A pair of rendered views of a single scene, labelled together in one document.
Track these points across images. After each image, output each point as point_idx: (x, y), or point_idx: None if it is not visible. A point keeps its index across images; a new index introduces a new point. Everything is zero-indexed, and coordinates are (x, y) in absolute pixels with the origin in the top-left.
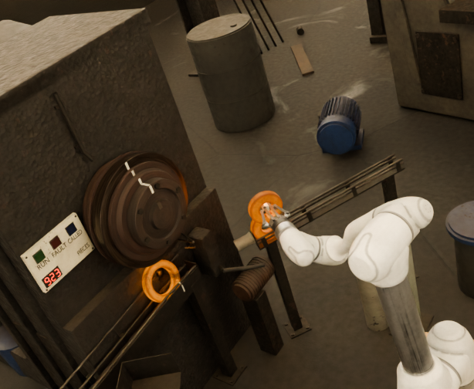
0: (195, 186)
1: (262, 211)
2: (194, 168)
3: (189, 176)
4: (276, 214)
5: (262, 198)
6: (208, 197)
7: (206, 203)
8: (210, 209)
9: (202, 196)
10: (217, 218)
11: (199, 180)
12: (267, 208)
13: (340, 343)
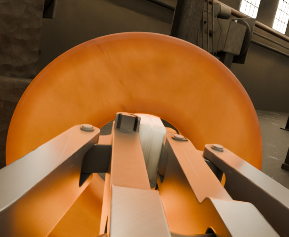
0: None
1: (82, 133)
2: (22, 0)
3: None
4: (241, 221)
5: (153, 62)
6: (7, 87)
7: None
8: None
9: None
10: (0, 168)
11: (20, 45)
12: (144, 154)
13: None
